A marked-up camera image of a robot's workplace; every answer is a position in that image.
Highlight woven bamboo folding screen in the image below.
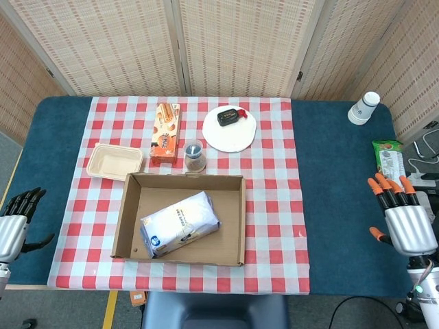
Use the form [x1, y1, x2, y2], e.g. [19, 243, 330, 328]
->
[0, 0, 439, 147]

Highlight white cable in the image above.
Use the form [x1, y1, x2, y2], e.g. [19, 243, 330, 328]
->
[410, 132, 439, 165]

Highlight blue white tissue pack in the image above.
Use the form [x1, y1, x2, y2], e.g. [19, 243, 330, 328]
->
[139, 191, 222, 260]

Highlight clear plastic measuring cup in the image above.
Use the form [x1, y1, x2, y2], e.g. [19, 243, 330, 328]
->
[182, 141, 208, 173]

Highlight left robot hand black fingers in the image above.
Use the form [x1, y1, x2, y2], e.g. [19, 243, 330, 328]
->
[0, 187, 56, 264]

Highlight dark blue table cover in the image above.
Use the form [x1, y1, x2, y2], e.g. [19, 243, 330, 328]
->
[6, 96, 425, 297]

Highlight stack of white paper cups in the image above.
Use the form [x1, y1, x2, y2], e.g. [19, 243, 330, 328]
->
[347, 90, 381, 125]

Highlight white round plate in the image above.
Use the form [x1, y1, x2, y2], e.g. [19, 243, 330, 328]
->
[202, 105, 258, 154]

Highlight green snack bag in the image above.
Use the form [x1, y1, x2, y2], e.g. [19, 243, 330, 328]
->
[372, 139, 407, 179]

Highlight orange snack box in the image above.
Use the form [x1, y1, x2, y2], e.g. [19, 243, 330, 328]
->
[150, 103, 182, 166]

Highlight black floor cable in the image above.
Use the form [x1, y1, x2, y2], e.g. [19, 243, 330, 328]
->
[325, 295, 407, 329]

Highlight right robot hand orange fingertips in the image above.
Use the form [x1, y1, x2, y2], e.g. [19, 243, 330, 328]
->
[367, 173, 439, 257]

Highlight black bottle with red cap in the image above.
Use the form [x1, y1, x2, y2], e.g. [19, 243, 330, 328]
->
[216, 106, 248, 128]

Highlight open brown cardboard box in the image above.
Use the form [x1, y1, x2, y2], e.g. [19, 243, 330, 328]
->
[109, 172, 247, 267]

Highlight beige plastic food container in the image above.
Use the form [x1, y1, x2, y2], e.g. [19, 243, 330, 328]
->
[86, 143, 145, 182]

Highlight red white checkered tablecloth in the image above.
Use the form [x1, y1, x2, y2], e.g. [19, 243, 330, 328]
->
[47, 95, 311, 295]

